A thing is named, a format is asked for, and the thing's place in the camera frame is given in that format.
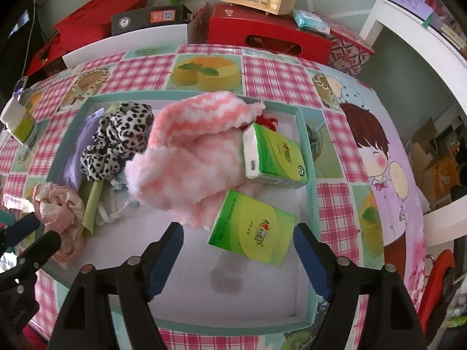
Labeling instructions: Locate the cardboard box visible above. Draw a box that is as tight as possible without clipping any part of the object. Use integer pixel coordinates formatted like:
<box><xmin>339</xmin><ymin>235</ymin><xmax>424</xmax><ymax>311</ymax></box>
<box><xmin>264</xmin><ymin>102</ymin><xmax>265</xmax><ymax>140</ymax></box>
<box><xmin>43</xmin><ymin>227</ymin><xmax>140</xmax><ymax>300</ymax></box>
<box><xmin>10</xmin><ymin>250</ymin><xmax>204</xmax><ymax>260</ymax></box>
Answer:
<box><xmin>409</xmin><ymin>117</ymin><xmax>464</xmax><ymax>208</ymax></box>

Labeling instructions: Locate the white board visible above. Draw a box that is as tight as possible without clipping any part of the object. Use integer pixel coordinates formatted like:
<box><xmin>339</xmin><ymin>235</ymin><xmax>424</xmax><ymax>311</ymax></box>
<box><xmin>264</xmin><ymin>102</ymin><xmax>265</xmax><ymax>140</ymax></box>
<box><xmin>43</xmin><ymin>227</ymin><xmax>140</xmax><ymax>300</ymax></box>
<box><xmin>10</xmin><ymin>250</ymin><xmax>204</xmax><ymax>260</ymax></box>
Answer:
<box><xmin>60</xmin><ymin>22</ymin><xmax>190</xmax><ymax>68</ymax></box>

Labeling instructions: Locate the blue face mask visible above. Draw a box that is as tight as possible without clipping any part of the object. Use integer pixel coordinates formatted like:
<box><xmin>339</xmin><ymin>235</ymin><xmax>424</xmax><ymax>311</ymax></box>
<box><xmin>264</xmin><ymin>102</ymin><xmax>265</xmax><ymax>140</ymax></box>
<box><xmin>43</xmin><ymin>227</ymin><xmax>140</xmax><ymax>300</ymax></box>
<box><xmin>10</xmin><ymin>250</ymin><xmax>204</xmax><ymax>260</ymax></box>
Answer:
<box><xmin>95</xmin><ymin>175</ymin><xmax>141</xmax><ymax>227</ymax></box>

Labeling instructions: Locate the stack of books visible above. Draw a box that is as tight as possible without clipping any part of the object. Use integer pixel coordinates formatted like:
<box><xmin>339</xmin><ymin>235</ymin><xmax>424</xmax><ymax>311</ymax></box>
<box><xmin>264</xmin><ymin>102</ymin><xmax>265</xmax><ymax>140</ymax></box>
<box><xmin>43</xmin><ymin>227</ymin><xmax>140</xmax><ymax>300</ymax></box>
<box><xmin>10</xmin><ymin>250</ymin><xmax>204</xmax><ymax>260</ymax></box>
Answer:
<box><xmin>423</xmin><ymin>0</ymin><xmax>467</xmax><ymax>50</ymax></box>

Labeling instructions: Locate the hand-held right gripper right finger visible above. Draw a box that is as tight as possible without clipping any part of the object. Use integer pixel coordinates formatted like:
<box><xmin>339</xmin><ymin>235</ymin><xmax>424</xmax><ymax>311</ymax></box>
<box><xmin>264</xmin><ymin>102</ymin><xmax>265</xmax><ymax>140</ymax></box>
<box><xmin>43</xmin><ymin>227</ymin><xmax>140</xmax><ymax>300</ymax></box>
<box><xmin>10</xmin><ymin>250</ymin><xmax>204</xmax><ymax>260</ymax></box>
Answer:
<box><xmin>294</xmin><ymin>222</ymin><xmax>426</xmax><ymax>350</ymax></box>

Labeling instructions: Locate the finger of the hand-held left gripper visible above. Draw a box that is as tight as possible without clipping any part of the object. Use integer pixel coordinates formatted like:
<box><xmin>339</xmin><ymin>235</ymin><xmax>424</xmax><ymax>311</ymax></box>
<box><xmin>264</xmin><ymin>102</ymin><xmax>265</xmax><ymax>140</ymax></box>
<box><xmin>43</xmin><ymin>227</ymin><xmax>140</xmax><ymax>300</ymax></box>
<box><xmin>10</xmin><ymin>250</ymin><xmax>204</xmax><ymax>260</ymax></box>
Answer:
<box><xmin>14</xmin><ymin>230</ymin><xmax>62</xmax><ymax>282</ymax></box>
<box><xmin>2</xmin><ymin>211</ymin><xmax>41</xmax><ymax>243</ymax></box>

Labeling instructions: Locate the pink checkered printed tablecloth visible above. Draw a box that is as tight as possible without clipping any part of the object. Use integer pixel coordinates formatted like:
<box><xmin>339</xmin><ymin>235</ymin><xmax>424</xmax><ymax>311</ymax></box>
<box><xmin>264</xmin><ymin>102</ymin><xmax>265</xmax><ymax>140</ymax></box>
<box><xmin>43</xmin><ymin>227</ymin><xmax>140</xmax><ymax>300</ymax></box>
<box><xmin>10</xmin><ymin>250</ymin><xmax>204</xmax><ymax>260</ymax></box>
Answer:
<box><xmin>0</xmin><ymin>42</ymin><xmax>429</xmax><ymax>350</ymax></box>

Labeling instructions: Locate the blue wet wipes pack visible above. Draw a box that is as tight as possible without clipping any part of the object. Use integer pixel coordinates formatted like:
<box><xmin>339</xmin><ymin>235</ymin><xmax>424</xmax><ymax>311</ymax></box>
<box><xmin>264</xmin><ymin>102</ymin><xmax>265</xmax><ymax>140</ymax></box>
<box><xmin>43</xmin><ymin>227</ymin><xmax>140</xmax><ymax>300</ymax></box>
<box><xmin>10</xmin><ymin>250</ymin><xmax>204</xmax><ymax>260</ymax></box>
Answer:
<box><xmin>292</xmin><ymin>9</ymin><xmax>332</xmax><ymax>36</ymax></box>

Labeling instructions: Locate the teal-rimmed white shallow box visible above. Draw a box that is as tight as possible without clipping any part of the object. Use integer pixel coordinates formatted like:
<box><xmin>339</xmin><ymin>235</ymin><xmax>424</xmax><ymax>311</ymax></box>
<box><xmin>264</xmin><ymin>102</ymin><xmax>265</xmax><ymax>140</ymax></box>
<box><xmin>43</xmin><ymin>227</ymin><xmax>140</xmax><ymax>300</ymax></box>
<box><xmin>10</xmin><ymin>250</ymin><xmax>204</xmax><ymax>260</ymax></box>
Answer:
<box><xmin>46</xmin><ymin>91</ymin><xmax>322</xmax><ymax>336</ymax></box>

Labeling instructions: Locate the white table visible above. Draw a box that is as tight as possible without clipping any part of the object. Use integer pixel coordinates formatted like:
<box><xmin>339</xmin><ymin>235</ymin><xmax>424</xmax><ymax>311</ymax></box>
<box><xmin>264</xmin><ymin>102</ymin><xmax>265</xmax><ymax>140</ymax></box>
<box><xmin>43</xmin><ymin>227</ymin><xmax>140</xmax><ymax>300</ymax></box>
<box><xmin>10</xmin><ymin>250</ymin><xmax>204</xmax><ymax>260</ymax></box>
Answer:
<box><xmin>359</xmin><ymin>0</ymin><xmax>467</xmax><ymax>92</ymax></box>

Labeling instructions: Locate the smartphone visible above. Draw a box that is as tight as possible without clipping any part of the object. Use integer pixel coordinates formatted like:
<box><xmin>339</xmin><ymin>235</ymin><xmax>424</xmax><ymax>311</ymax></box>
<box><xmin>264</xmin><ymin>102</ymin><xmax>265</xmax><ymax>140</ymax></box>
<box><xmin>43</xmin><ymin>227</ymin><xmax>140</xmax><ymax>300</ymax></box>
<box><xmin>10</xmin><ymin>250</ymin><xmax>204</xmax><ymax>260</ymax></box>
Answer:
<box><xmin>11</xmin><ymin>76</ymin><xmax>30</xmax><ymax>101</ymax></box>

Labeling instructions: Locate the white furniture panel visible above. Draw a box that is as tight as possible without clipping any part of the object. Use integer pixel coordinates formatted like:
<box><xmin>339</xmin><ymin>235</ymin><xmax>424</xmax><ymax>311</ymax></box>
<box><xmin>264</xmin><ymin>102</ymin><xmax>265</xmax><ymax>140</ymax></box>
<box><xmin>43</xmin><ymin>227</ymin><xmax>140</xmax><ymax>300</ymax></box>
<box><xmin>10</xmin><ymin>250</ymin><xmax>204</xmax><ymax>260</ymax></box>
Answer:
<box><xmin>421</xmin><ymin>209</ymin><xmax>467</xmax><ymax>249</ymax></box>

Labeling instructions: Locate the leopard print scrunchie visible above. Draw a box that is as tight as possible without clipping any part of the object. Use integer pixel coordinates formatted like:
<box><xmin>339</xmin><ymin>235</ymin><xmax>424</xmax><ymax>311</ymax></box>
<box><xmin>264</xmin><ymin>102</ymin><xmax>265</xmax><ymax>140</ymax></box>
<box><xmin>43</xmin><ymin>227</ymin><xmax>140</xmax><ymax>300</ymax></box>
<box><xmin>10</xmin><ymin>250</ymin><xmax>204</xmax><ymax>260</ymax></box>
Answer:
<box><xmin>79</xmin><ymin>102</ymin><xmax>156</xmax><ymax>183</ymax></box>

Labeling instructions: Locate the flat red box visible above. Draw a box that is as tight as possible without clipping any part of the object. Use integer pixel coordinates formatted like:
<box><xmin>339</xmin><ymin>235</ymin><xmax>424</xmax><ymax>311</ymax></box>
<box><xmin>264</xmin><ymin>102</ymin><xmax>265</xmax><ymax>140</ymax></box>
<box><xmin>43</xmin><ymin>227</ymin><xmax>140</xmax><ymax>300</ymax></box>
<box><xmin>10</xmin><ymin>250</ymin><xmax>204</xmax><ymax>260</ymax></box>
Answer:
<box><xmin>27</xmin><ymin>0</ymin><xmax>150</xmax><ymax>77</ymax></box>

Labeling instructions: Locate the red chair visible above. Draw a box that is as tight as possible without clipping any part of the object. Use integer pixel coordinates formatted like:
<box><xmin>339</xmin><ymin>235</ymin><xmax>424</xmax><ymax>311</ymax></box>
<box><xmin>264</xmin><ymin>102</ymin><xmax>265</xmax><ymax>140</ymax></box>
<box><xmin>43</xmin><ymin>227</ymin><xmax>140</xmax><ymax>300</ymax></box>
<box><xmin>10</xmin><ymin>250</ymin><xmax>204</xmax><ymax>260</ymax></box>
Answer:
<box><xmin>416</xmin><ymin>250</ymin><xmax>456</xmax><ymax>332</ymax></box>

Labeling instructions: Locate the black carton box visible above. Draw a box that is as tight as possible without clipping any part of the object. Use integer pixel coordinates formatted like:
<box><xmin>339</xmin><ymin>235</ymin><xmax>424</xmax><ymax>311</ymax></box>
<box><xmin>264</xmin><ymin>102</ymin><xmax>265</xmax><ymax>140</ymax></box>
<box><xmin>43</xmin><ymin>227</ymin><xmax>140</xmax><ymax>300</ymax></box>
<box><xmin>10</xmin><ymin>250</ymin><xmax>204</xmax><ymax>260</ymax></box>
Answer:
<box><xmin>110</xmin><ymin>4</ymin><xmax>192</xmax><ymax>37</ymax></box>

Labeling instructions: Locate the pink floral scrunchie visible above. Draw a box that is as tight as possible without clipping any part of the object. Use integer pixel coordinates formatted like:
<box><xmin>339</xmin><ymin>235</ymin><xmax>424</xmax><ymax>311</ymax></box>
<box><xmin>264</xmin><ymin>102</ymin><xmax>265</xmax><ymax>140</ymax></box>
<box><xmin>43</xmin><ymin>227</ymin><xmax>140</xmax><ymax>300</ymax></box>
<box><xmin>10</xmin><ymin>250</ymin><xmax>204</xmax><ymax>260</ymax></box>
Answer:
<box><xmin>32</xmin><ymin>182</ymin><xmax>86</xmax><ymax>267</ymax></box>

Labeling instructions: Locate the red yarn knot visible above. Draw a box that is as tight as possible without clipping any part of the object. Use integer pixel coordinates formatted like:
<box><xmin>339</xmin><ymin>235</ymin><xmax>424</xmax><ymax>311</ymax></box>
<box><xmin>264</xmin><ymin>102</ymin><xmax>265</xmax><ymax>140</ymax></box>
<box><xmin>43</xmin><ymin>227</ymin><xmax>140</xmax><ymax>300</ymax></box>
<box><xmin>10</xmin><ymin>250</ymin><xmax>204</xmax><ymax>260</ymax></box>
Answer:
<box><xmin>253</xmin><ymin>111</ymin><xmax>280</xmax><ymax>132</ymax></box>

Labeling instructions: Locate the red gift box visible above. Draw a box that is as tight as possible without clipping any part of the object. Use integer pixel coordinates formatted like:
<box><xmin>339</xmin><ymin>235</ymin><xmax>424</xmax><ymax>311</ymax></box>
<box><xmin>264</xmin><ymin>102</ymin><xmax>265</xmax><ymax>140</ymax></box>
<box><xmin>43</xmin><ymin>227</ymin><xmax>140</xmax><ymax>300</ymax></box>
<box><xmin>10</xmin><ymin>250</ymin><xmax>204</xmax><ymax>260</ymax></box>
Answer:
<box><xmin>188</xmin><ymin>3</ymin><xmax>333</xmax><ymax>64</ymax></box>

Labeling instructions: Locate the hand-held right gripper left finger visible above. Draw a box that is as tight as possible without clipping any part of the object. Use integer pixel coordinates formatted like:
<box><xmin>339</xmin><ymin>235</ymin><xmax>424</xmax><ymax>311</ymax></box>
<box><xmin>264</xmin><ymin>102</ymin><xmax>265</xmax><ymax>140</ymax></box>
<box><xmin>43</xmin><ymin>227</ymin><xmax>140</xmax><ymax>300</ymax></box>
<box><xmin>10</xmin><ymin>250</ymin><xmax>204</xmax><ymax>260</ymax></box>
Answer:
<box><xmin>47</xmin><ymin>222</ymin><xmax>185</xmax><ymax>350</ymax></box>

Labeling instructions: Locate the pink zigzag fluffy towel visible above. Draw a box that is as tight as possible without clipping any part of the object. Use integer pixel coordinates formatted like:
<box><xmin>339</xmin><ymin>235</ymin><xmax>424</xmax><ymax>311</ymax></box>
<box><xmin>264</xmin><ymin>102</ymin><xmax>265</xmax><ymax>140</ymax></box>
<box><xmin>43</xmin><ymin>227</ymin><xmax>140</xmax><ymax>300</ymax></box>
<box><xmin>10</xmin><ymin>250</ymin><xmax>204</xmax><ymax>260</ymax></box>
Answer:
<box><xmin>124</xmin><ymin>91</ymin><xmax>267</xmax><ymax>232</ymax></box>

